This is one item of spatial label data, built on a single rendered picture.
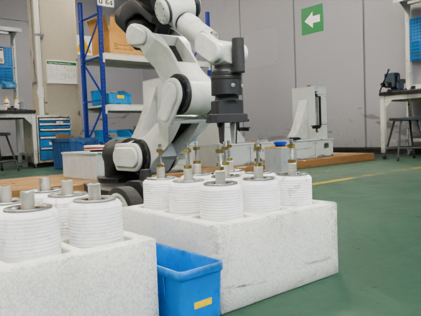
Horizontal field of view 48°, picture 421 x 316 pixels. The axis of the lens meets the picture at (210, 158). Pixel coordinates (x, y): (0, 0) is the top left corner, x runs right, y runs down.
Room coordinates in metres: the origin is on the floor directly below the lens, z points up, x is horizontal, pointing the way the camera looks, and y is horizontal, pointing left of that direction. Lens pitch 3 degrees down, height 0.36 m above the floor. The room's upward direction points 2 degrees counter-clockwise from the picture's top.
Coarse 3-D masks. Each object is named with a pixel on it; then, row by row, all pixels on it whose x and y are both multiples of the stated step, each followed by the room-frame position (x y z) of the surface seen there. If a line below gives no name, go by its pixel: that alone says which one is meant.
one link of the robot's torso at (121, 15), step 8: (128, 0) 1.85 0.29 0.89; (136, 0) 1.82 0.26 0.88; (120, 8) 1.94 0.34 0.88; (128, 8) 1.85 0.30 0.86; (136, 8) 1.81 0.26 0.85; (144, 8) 1.77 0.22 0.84; (120, 16) 1.90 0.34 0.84; (128, 16) 1.86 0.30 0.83; (136, 16) 1.87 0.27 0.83; (144, 16) 1.77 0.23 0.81; (152, 16) 1.73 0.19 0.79; (120, 24) 1.93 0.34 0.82; (128, 24) 1.87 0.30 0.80; (160, 24) 1.77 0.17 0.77; (168, 24) 1.79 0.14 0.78; (160, 32) 1.79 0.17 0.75; (168, 32) 1.81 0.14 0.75
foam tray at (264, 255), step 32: (128, 224) 1.19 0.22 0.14; (160, 224) 1.07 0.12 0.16; (192, 224) 0.98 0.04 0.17; (224, 224) 0.93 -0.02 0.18; (256, 224) 0.98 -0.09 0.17; (288, 224) 1.04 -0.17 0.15; (320, 224) 1.12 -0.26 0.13; (224, 256) 0.92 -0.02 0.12; (256, 256) 0.98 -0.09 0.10; (288, 256) 1.04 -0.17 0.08; (320, 256) 1.11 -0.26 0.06; (224, 288) 0.92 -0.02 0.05; (256, 288) 0.98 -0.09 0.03; (288, 288) 1.04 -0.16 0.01
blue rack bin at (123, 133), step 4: (96, 132) 6.40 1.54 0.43; (100, 132) 6.32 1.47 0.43; (108, 132) 6.60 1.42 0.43; (112, 132) 6.64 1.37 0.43; (116, 132) 6.68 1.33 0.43; (120, 132) 6.61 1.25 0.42; (124, 132) 6.54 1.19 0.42; (128, 132) 6.45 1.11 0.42; (96, 136) 6.40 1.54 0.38; (100, 136) 6.32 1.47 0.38; (108, 136) 6.15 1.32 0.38; (120, 136) 6.61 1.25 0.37; (124, 136) 6.53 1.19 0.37; (128, 136) 6.45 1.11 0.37; (100, 140) 6.34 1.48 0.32; (108, 140) 6.17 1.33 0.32; (100, 144) 6.35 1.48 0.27
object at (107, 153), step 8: (112, 144) 2.01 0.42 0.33; (104, 152) 2.04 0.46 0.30; (112, 152) 1.98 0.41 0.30; (104, 160) 2.04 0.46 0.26; (112, 160) 1.98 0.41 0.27; (112, 168) 1.98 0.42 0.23; (104, 176) 2.09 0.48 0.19; (112, 176) 2.00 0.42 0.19; (120, 176) 1.99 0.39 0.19; (128, 176) 2.01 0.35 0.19; (136, 176) 2.02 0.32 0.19; (144, 176) 1.57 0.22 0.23; (104, 184) 1.92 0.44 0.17; (112, 184) 1.91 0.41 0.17; (120, 184) 1.90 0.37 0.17; (128, 184) 1.58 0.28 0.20; (136, 184) 1.55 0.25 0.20; (104, 192) 1.72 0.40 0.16
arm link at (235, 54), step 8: (232, 40) 1.30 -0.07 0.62; (240, 40) 1.30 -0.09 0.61; (224, 48) 1.31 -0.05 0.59; (232, 48) 1.31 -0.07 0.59; (240, 48) 1.30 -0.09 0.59; (224, 56) 1.31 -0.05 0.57; (232, 56) 1.31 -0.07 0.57; (240, 56) 1.30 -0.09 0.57; (216, 64) 1.33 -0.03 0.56; (224, 64) 1.32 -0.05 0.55; (232, 64) 1.31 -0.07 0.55; (240, 64) 1.30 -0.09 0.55; (216, 72) 1.32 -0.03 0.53; (224, 72) 1.31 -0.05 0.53; (232, 72) 1.31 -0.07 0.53; (240, 72) 1.31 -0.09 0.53
